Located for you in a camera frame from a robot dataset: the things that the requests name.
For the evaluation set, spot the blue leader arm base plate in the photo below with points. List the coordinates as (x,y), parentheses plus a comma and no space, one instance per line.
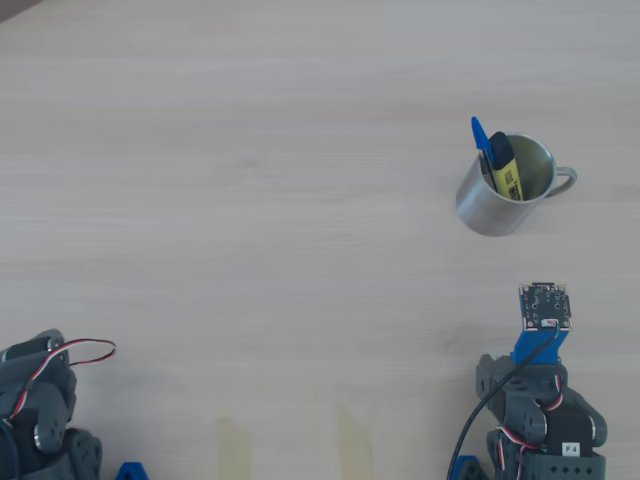
(132,472)

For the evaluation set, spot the dark grey follower robot arm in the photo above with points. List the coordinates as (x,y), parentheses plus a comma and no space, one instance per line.
(570,425)

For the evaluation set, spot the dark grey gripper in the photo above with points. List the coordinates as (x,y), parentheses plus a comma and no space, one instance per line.
(492,382)

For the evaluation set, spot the yellow masking tape strip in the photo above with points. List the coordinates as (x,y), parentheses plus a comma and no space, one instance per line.
(355,450)
(232,450)

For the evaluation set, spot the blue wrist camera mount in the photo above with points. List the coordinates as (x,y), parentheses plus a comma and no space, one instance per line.
(530,347)

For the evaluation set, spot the yellow highlighter with black cap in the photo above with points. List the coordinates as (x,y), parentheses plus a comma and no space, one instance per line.
(507,175)

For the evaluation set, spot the blue capped clear ballpoint pen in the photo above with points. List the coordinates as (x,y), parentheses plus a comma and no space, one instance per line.
(480,135)

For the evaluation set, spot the blue follower arm base plate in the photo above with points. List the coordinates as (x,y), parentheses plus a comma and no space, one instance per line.
(470,470)

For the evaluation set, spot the small wrist camera circuit board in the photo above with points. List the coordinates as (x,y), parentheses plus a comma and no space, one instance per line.
(542,305)

